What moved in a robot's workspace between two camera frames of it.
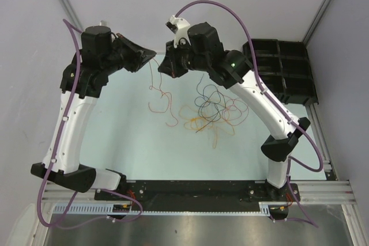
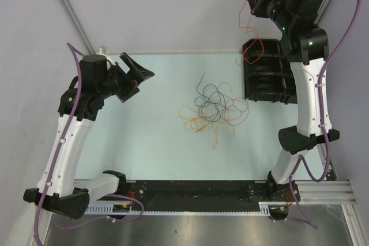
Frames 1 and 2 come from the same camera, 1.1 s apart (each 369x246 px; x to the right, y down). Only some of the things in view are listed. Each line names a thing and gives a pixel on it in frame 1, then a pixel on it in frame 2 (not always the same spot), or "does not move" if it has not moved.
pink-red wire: [235, 112] does not move
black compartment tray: [285, 68] does not move
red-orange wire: [163, 93] → [249, 29]
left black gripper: [139, 57] → [138, 74]
